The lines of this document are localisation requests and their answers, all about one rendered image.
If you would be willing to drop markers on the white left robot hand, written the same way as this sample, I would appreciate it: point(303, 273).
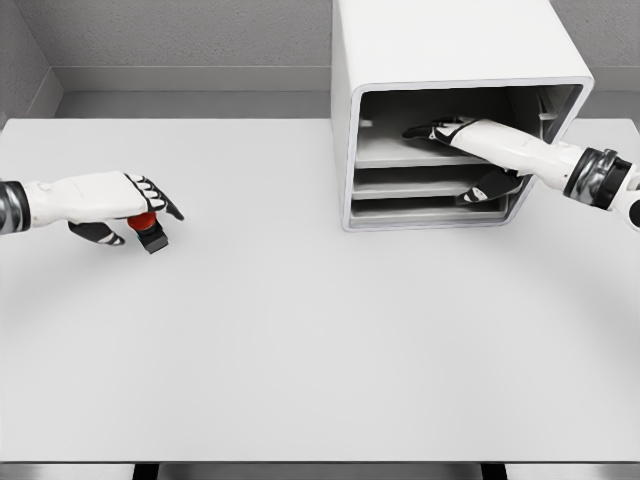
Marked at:
point(100, 197)

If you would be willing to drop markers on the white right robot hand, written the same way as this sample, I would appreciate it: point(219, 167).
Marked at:
point(487, 142)

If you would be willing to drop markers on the grey cabinet drawer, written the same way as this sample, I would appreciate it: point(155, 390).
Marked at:
point(395, 152)
point(410, 211)
point(400, 186)

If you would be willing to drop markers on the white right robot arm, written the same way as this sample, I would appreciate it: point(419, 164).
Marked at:
point(575, 165)

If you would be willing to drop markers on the red button black switch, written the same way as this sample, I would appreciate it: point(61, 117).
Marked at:
point(152, 242)

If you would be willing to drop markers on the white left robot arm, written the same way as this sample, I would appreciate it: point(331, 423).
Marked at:
point(35, 205)

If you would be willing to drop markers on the white tabletop storage cabinet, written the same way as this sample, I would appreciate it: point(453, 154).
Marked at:
point(425, 45)

